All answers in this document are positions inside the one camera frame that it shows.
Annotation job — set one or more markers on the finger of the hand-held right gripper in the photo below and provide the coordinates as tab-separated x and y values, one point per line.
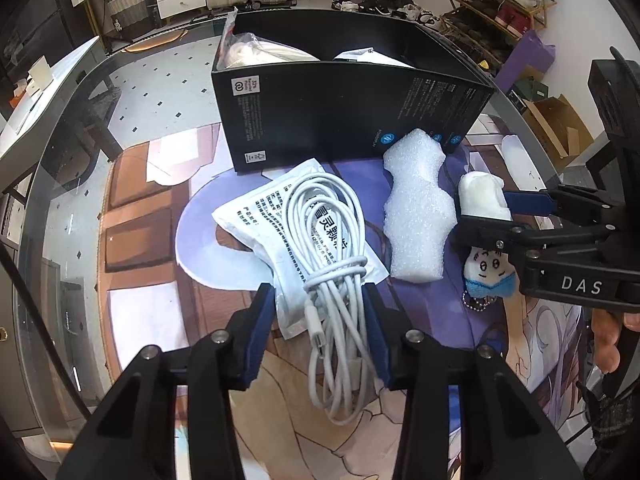
525	200
480	232

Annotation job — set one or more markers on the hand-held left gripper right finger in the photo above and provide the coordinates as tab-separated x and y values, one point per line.
375	332

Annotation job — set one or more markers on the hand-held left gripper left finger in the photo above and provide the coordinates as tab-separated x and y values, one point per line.
260	332

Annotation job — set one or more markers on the white foam piece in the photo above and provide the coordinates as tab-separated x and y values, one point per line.
415	210

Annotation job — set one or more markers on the white medicine packet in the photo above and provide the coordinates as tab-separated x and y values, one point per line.
372	57
250	215

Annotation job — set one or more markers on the black cardboard box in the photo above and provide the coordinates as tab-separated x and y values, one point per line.
325	110

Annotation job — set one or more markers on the clear zip bag red stripe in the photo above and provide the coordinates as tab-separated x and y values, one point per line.
250	50

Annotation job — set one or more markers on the person's right hand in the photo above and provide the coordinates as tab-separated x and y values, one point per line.
607	340

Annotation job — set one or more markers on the open cardboard box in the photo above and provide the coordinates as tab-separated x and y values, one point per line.
555	125

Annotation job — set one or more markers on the green box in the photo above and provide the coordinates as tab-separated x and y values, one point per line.
530	92

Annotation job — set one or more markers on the purple bag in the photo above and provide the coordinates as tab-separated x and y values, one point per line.
527	60

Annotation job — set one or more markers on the printed table mat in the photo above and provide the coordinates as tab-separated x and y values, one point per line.
150	240

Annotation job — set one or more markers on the wooden shoe rack with shoes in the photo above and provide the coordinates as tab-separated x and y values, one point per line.
500	12

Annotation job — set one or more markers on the pile of shoes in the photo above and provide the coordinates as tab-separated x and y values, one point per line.
415	12

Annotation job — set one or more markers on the patterned rug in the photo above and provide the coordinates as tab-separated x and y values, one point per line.
165	100

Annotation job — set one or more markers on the white coffee table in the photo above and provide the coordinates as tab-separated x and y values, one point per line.
60	100

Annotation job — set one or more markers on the orange and white item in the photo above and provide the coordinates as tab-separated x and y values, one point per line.
15	96

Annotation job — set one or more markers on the woven laundry basket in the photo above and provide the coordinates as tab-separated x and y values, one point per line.
132	15

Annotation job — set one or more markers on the dark grey fridge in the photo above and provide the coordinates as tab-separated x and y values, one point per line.
45	15

